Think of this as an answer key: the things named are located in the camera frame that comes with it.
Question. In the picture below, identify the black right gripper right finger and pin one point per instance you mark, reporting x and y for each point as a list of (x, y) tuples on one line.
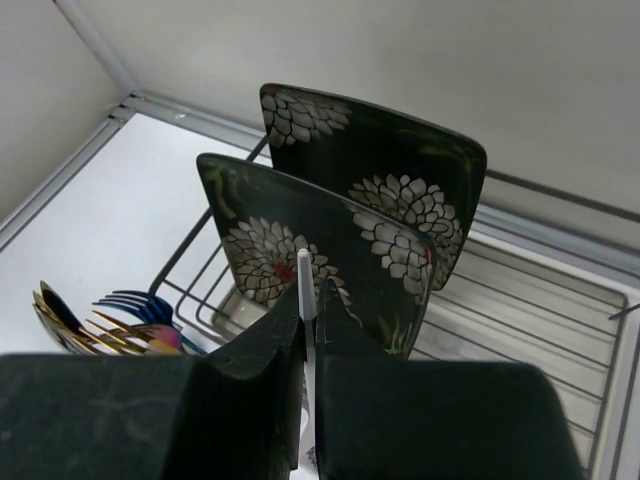
[(378, 416)]

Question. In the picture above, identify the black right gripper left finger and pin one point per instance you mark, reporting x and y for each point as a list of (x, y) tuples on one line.
[(232, 414)]

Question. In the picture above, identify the iridescent blue fork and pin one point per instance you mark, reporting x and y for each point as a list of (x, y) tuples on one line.
[(151, 310)]

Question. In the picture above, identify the gold spoon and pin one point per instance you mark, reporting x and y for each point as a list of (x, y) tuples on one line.
[(57, 319)]

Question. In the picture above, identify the black floral plate front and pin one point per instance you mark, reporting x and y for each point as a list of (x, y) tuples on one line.
[(383, 270)]

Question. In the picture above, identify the black floral plate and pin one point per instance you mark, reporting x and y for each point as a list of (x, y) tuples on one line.
[(421, 174), (383, 270)]

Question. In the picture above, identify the black floral plate rear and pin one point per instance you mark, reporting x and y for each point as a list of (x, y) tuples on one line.
[(421, 174)]

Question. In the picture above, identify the wire dish rack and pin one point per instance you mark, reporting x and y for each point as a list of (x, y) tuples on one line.
[(510, 297)]

